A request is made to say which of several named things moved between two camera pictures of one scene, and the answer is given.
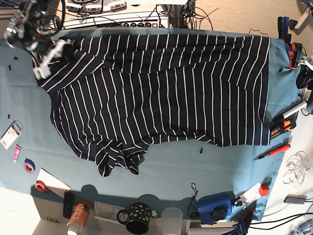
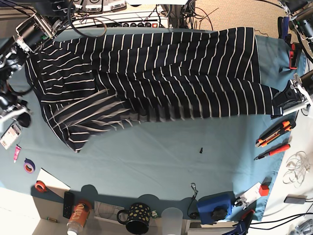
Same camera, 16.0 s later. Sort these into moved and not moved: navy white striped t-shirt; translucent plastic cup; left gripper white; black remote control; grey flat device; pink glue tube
Moved: left gripper white; navy white striped t-shirt
Not moved: grey flat device; pink glue tube; translucent plastic cup; black remote control
